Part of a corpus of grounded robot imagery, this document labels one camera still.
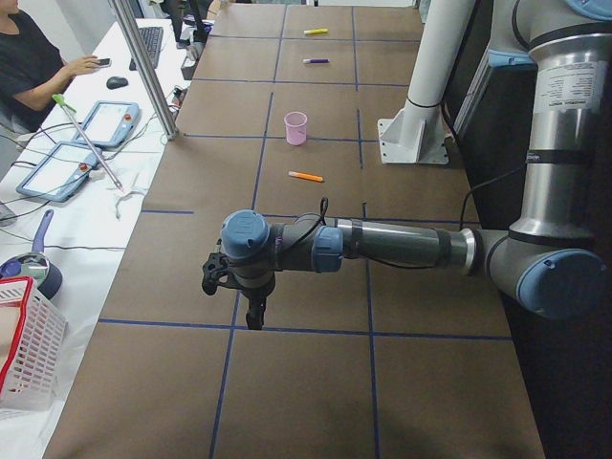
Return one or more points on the pink mesh pen holder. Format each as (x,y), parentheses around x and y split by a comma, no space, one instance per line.
(296,128)

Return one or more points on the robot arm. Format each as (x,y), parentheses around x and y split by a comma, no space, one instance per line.
(544,260)

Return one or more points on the orange highlighter pen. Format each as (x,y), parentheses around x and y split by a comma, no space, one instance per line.
(306,176)

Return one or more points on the black keyboard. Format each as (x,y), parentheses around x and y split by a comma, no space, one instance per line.
(152,39)

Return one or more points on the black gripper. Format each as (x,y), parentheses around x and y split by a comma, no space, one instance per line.
(257,292)

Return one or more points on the red white plastic basket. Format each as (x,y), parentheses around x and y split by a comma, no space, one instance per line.
(32,331)

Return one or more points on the blue teach pendant far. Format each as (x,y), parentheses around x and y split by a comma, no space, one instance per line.
(109,123)

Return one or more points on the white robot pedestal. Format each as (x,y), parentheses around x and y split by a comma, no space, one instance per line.
(416,134)

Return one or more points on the blue saucepan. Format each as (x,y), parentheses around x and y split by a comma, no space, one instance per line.
(35,264)

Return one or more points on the person in black shirt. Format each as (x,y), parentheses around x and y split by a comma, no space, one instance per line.
(32,68)

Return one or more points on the blue teach pendant near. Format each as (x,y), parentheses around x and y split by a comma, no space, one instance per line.
(60,174)

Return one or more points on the black computer mouse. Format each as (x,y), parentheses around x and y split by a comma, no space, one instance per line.
(116,82)

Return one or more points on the aluminium frame post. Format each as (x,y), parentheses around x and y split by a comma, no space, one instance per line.
(153,88)

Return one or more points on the grabber stick green handle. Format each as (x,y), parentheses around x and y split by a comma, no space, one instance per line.
(69,112)

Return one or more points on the blue teach pendant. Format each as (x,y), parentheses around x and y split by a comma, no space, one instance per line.
(60,174)
(109,123)

